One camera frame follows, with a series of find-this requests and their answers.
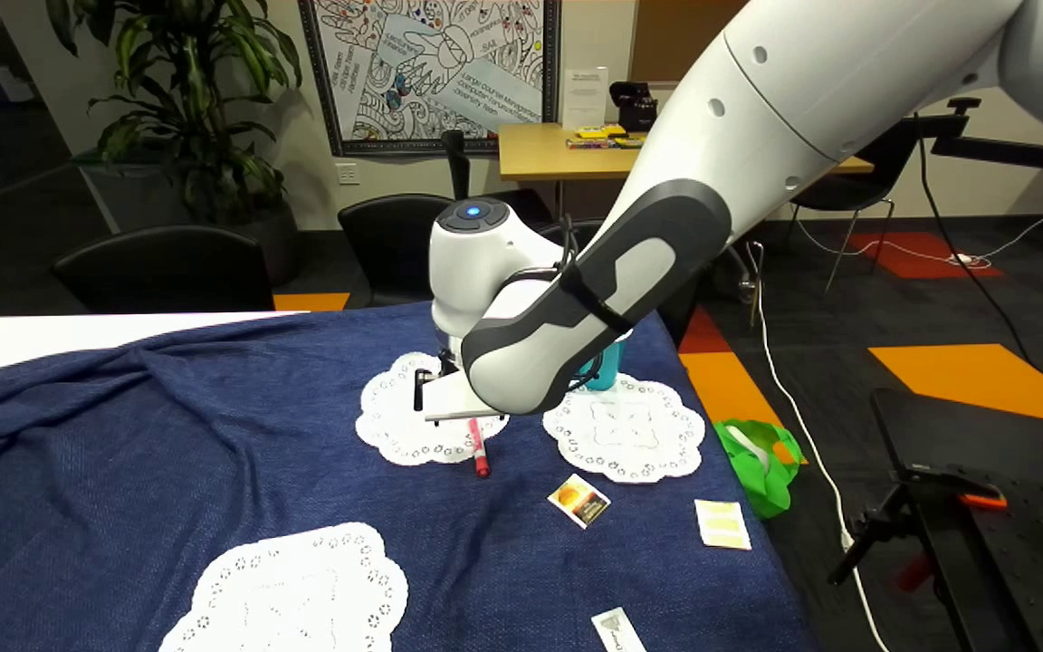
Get red and white marker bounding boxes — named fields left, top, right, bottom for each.
left=469, top=418, right=493, bottom=477

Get white doily under marker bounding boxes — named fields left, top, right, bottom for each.
left=354, top=352, right=508, bottom=469

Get wooden desk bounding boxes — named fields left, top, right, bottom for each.
left=498, top=125, right=869, bottom=230

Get green plastic bag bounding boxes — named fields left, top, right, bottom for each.
left=712, top=420, right=808, bottom=517

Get black chair left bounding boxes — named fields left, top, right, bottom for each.
left=55, top=226, right=273, bottom=312

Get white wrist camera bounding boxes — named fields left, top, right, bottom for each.
left=416, top=373, right=493, bottom=420

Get teal plastic cup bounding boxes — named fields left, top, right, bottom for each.
left=581, top=342, right=624, bottom=393

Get yellow item on desk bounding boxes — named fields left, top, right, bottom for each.
left=566, top=125, right=646, bottom=149

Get potted green plant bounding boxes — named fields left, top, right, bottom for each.
left=44, top=0, right=300, bottom=282

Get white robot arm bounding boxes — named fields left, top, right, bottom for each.
left=413, top=0, right=1043, bottom=420

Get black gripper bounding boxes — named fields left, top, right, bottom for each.
left=413, top=355, right=463, bottom=414

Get white doily front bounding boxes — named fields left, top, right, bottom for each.
left=160, top=521, right=409, bottom=652

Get white doily near cup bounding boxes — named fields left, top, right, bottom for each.
left=545, top=373, right=705, bottom=484

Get pale yellow packet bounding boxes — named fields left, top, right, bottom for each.
left=696, top=500, right=750, bottom=551

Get orange black clamp near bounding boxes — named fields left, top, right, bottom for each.
left=828, top=463, right=1012, bottom=583

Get black chair middle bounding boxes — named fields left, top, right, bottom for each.
left=336, top=191, right=449, bottom=304

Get black phone on desk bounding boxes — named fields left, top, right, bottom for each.
left=610, top=81, right=659, bottom=131

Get blue denim table cloth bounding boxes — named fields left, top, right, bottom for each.
left=0, top=304, right=815, bottom=652

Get black chair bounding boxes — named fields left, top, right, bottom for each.
left=55, top=226, right=273, bottom=312
left=336, top=191, right=449, bottom=304

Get framed whiteboard drawing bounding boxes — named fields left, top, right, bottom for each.
left=300, top=0, right=562, bottom=160

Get white cable on floor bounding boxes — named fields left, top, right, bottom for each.
left=739, top=236, right=898, bottom=652

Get white packet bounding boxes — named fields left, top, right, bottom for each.
left=593, top=608, right=646, bottom=652

